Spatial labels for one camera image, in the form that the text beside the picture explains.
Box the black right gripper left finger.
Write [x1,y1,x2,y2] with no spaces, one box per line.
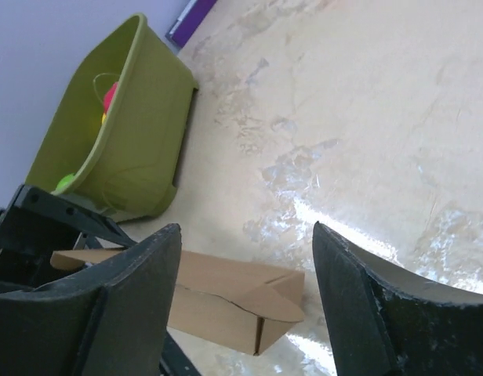
[0,224,181,375]

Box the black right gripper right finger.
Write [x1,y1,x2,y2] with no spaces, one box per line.
[312,222,483,375]

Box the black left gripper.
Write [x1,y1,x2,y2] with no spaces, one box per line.
[0,184,134,292]

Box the brown cardboard paper box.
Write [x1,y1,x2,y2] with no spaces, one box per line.
[49,246,306,356]

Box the purple white small box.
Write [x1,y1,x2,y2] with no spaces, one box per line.
[166,0,216,48]

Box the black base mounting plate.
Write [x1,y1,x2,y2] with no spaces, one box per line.
[159,332,201,376]

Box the olive green plastic bin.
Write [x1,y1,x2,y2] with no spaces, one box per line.
[26,13,198,221]

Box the red dragon fruit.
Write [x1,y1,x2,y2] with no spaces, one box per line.
[103,81,118,114]

